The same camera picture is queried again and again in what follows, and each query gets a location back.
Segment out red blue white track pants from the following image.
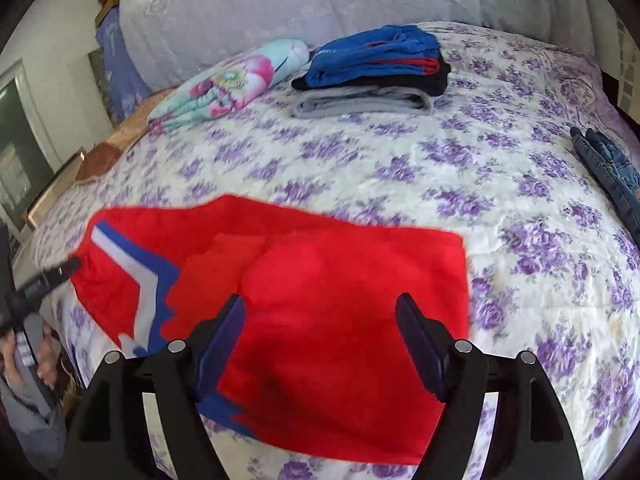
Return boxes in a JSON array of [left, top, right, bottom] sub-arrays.
[[72, 195, 469, 465]]

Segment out grey knit sleeve forearm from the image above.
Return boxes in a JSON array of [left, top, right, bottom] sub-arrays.
[[1, 378, 67, 479]]

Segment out person's left hand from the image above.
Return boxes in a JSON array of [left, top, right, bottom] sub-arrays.
[[1, 325, 58, 387]]

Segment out brown pillow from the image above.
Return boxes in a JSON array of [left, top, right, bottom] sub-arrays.
[[75, 88, 174, 185]]

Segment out blue patterned fabric bundle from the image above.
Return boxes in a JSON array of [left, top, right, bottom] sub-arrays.
[[96, 6, 152, 119]]

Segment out folded floral quilt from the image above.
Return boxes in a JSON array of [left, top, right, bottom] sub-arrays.
[[148, 39, 310, 130]]

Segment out blue denim jeans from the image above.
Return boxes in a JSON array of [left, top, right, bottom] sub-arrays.
[[570, 127, 640, 245]]

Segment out folded grey pants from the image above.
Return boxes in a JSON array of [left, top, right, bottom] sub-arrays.
[[292, 86, 432, 119]]

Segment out folded black pants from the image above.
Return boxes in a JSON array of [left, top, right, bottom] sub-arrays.
[[318, 56, 451, 96]]

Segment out folded blue pants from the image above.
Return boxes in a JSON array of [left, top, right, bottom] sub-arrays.
[[303, 25, 440, 89]]

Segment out window with white frame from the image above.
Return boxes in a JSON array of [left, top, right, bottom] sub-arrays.
[[0, 60, 62, 237]]

